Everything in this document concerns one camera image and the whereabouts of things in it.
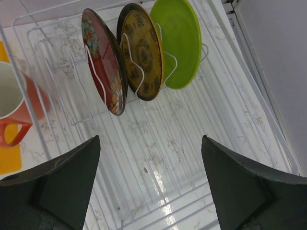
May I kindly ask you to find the white wire dish rack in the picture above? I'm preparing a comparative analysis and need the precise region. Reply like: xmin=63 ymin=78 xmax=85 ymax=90
xmin=0 ymin=0 xmax=301 ymax=230

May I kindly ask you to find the orange mug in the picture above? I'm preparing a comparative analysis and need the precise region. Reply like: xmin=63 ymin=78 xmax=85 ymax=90
xmin=0 ymin=62 xmax=45 ymax=148

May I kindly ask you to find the red floral plate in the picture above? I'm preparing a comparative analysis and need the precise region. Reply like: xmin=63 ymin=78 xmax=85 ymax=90
xmin=81 ymin=8 xmax=128 ymax=116

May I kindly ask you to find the yellow patterned plate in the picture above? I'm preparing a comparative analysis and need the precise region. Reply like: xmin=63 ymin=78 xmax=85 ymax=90
xmin=117 ymin=3 xmax=165 ymax=101

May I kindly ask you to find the lime green plate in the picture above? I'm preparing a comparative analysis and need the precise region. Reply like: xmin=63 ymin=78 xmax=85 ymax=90
xmin=150 ymin=0 xmax=202 ymax=90

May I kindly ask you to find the orange cutting mat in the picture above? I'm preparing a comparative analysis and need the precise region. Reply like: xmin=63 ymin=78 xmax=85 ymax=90
xmin=0 ymin=40 xmax=24 ymax=175

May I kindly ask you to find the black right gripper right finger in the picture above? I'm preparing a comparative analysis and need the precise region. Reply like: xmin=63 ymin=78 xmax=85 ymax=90
xmin=201 ymin=136 xmax=307 ymax=230

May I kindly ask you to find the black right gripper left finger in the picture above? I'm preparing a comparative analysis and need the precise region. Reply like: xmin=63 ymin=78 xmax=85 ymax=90
xmin=0 ymin=136 xmax=100 ymax=230

